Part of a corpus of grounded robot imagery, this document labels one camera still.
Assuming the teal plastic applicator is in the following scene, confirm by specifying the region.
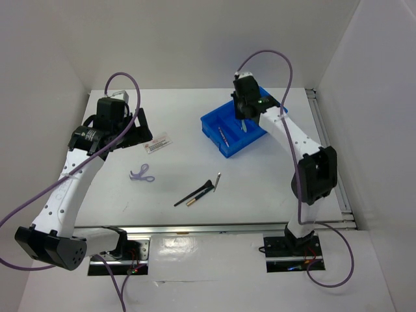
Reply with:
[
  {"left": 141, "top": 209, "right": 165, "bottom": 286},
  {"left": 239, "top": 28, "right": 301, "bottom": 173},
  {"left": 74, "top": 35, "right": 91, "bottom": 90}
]
[{"left": 241, "top": 120, "right": 247, "bottom": 133}]

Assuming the purple eyelash curler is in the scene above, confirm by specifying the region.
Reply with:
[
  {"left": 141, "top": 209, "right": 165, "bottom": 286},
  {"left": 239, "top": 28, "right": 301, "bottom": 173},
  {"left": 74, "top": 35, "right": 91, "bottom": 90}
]
[{"left": 129, "top": 163, "right": 155, "bottom": 183}]

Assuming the red lip gloss tube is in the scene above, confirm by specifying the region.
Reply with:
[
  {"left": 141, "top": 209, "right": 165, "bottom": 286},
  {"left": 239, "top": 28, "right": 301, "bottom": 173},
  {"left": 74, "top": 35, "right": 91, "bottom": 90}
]
[{"left": 218, "top": 127, "right": 229, "bottom": 148}]

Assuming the silver small tool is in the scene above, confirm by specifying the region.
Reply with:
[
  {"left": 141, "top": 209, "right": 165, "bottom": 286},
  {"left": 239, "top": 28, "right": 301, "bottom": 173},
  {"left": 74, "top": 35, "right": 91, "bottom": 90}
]
[{"left": 213, "top": 172, "right": 222, "bottom": 192}]

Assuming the green gold mascara pencil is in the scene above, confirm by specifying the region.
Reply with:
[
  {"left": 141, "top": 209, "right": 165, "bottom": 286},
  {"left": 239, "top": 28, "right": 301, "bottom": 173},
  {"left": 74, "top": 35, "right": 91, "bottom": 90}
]
[{"left": 186, "top": 185, "right": 214, "bottom": 207}]

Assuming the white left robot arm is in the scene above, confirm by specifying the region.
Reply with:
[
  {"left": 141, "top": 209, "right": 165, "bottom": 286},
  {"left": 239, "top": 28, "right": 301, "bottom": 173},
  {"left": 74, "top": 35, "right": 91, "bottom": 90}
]
[{"left": 15, "top": 91, "right": 153, "bottom": 270}]

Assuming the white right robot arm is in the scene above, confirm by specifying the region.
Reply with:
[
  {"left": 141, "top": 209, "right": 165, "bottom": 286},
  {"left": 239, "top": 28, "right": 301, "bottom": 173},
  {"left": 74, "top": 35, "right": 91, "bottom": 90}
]
[{"left": 231, "top": 72, "right": 337, "bottom": 255}]

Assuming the black makeup brush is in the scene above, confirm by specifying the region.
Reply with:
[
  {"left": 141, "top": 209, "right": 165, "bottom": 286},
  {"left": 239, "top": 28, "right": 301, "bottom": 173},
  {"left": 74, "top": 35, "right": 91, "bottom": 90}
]
[{"left": 174, "top": 179, "right": 213, "bottom": 207}]

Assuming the clear false eyelash case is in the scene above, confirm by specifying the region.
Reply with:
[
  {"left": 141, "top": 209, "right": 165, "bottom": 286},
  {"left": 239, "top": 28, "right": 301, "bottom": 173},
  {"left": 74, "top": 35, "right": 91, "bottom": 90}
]
[{"left": 144, "top": 132, "right": 172, "bottom": 154}]

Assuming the blue compartment tray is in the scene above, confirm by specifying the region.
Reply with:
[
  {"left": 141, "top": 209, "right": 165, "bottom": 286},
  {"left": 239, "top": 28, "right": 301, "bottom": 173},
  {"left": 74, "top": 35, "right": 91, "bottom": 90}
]
[{"left": 200, "top": 97, "right": 270, "bottom": 159}]

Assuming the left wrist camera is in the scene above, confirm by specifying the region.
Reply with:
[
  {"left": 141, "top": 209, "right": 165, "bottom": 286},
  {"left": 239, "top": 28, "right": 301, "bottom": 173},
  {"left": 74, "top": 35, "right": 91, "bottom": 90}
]
[{"left": 110, "top": 90, "right": 129, "bottom": 103}]

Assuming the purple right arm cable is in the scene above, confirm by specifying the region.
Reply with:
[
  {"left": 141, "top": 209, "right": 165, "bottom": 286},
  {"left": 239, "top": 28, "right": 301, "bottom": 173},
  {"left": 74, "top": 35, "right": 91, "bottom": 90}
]
[{"left": 237, "top": 49, "right": 355, "bottom": 289}]

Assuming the aluminium side rail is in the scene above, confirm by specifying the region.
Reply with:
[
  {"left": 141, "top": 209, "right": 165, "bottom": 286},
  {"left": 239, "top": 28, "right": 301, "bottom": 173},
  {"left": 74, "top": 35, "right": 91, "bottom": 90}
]
[{"left": 305, "top": 89, "right": 356, "bottom": 228}]

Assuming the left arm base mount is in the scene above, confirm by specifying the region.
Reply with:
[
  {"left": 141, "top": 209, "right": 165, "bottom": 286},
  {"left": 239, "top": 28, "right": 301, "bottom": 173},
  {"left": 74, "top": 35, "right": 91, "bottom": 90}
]
[{"left": 99, "top": 235, "right": 150, "bottom": 276}]

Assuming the aluminium front rail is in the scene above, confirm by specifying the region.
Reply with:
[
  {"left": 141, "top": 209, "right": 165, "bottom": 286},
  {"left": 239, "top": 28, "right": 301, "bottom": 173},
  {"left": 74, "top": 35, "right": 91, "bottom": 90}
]
[{"left": 74, "top": 220, "right": 357, "bottom": 236}]

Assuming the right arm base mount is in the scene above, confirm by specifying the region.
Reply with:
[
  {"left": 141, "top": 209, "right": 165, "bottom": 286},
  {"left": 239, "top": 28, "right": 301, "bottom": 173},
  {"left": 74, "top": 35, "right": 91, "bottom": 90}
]
[{"left": 258, "top": 235, "right": 326, "bottom": 273}]

